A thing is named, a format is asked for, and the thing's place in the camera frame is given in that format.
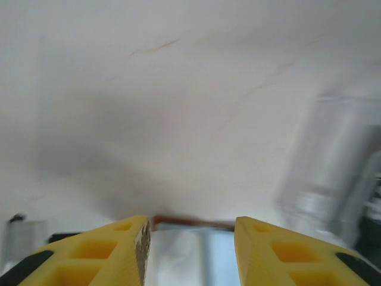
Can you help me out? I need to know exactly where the brown leather card holder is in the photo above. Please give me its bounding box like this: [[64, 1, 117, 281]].
[[151, 214, 236, 286]]

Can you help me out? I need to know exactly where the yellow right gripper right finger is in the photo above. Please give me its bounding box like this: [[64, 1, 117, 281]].
[[234, 216, 377, 286]]

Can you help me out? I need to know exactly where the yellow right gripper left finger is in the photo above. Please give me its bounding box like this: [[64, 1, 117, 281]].
[[8, 214, 153, 286]]

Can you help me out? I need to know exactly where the clear acrylic card stand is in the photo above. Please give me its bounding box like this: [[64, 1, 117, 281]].
[[273, 91, 381, 250]]

